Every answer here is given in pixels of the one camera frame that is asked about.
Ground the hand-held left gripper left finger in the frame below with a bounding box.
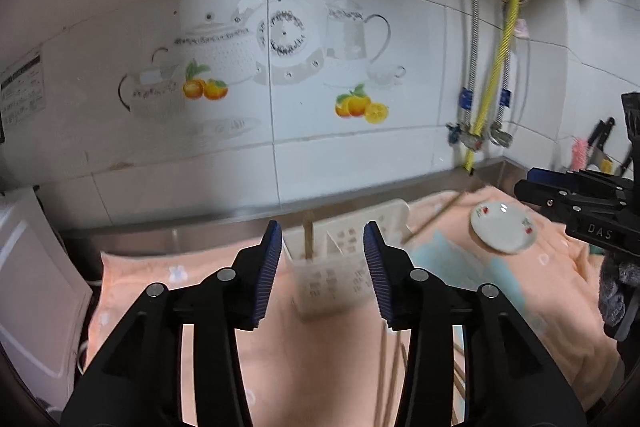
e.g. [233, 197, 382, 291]
[60, 221, 283, 427]

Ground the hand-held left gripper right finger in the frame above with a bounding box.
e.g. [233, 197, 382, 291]
[363, 221, 588, 427]

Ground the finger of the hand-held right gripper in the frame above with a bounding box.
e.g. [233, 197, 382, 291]
[527, 167, 632, 192]
[515, 179, 633, 223]

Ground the white plastic utensil holder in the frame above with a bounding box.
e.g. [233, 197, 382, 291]
[284, 198, 412, 321]

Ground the wooden chopstick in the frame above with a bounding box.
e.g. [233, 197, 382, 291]
[303, 210, 315, 260]
[452, 344, 467, 408]
[401, 192, 469, 244]
[376, 332, 390, 427]

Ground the person's right hand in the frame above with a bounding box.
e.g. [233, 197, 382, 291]
[597, 252, 632, 340]

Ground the small white floral plate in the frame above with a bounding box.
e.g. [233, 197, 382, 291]
[470, 201, 538, 256]

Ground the metal pipe valve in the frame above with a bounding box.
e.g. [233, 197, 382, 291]
[446, 122, 483, 152]
[487, 122, 513, 148]

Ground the orange towel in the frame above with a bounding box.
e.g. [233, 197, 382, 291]
[82, 184, 626, 427]

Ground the thin white tube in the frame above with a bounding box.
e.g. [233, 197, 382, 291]
[510, 34, 532, 132]

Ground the white box appliance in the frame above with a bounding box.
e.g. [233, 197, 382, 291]
[0, 187, 94, 408]

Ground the black knife handle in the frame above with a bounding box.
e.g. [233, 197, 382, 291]
[587, 117, 617, 158]

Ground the corrugated metal hose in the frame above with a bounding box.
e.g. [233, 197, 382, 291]
[492, 0, 531, 142]
[450, 0, 481, 142]

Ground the yellow gas hose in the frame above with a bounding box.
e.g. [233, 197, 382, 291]
[465, 0, 523, 172]

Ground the white power cable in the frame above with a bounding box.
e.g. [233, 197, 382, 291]
[75, 337, 91, 375]

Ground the printed wall label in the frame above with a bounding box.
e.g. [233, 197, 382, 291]
[0, 49, 47, 130]

